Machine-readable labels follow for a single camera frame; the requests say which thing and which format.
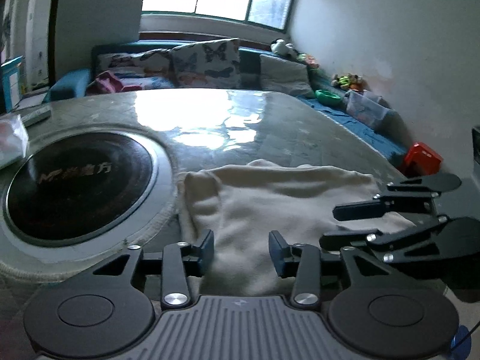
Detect black round induction cooktop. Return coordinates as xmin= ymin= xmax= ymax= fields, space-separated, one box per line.
xmin=4 ymin=132 xmax=158 ymax=247

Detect green bowl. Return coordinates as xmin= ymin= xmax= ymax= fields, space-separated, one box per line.
xmin=315 ymin=89 xmax=343 ymax=107

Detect butterfly pillow upright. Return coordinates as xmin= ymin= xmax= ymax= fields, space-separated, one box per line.
xmin=171 ymin=38 xmax=242 ymax=89

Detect tissue pack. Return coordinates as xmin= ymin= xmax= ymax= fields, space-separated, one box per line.
xmin=0 ymin=114 xmax=29 ymax=169

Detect orange green plush toy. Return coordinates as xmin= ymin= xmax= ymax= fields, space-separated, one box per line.
xmin=298 ymin=53 xmax=320 ymax=69

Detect clear plastic storage box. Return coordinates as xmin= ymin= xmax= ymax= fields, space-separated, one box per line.
xmin=346 ymin=90 xmax=391 ymax=131

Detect red plastic stool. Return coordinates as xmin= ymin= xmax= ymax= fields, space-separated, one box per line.
xmin=403 ymin=142 xmax=443 ymax=177

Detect cream sweater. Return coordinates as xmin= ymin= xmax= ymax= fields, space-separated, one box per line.
xmin=178 ymin=159 xmax=412 ymax=297

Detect pink garment on sofa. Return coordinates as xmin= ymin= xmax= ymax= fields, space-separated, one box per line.
xmin=94 ymin=71 xmax=124 ymax=94

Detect blue white cabinet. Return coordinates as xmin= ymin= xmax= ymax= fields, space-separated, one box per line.
xmin=1 ymin=56 xmax=23 ymax=112

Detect butterfly pillow lying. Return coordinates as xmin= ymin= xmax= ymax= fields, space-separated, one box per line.
xmin=97 ymin=49 xmax=173 ymax=78

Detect grey cushion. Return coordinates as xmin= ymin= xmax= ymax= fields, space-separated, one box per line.
xmin=259 ymin=55 xmax=314 ymax=98

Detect green yellow plush toys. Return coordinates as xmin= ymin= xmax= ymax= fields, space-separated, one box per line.
xmin=330 ymin=73 xmax=364 ymax=92

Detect grey remote control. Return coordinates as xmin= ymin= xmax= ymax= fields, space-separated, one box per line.
xmin=20 ymin=106 xmax=52 ymax=128

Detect panda plush toy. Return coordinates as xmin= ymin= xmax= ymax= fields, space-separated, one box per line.
xmin=270 ymin=38 xmax=299 ymax=59

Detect blue sofa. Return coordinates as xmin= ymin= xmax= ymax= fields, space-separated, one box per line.
xmin=46 ymin=38 xmax=407 ymax=166

